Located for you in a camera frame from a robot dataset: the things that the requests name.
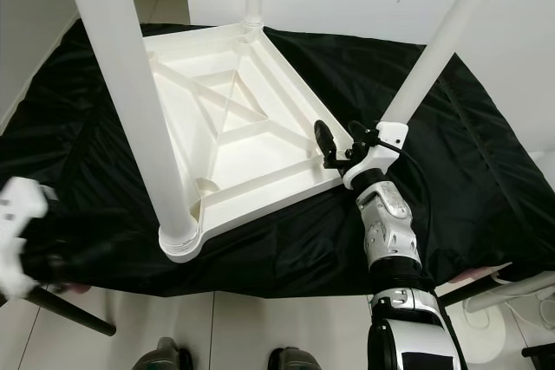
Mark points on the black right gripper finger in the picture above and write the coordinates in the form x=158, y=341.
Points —
x=325, y=138
x=358, y=133

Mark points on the dark metal table leg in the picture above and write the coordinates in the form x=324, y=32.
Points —
x=69, y=311
x=468, y=290

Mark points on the black fabric table cover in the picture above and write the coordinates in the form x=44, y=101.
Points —
x=468, y=179

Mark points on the grey robot left leg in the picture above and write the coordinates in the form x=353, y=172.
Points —
x=165, y=355

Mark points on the grey robot leg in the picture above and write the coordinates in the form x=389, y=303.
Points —
x=165, y=355
x=293, y=360

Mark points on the grey robot right leg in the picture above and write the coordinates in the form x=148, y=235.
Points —
x=293, y=360

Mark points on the white floor fan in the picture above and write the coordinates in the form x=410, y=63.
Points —
x=512, y=301

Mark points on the black magenta appliance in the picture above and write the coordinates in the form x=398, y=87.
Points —
x=538, y=352

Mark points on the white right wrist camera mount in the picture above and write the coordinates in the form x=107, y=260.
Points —
x=383, y=155

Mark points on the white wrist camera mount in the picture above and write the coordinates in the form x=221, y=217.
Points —
x=383, y=155
x=17, y=214

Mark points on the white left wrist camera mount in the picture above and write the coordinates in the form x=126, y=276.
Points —
x=17, y=214

